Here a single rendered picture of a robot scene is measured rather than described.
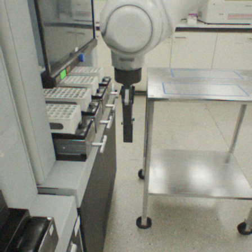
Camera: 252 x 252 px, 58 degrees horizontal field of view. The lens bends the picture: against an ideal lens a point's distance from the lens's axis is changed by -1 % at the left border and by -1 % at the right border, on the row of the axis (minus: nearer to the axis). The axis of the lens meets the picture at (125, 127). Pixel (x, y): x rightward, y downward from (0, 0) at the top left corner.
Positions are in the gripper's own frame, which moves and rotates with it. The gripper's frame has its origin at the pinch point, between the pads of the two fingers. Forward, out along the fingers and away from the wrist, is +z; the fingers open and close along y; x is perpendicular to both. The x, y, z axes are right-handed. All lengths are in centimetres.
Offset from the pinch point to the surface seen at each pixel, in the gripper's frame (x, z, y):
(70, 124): -16.2, -4.9, 5.0
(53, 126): -23.8, -0.9, -0.1
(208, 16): 76, -18, -230
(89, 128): -12.1, -0.5, -0.4
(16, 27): -20.7, -31.8, 15.4
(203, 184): 39, 52, -34
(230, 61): 110, 32, -229
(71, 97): -20.8, -6.1, -12.5
